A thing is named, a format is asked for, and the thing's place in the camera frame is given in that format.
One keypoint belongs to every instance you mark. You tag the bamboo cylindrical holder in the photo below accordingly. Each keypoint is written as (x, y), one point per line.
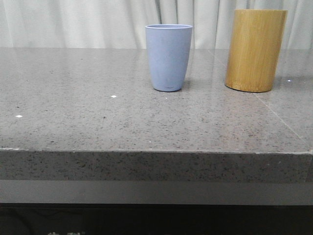
(254, 49)

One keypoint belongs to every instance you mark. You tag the blue plastic cup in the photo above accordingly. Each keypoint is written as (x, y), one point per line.
(168, 47)

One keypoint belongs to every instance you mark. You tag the white curtain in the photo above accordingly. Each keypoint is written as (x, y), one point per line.
(121, 23)

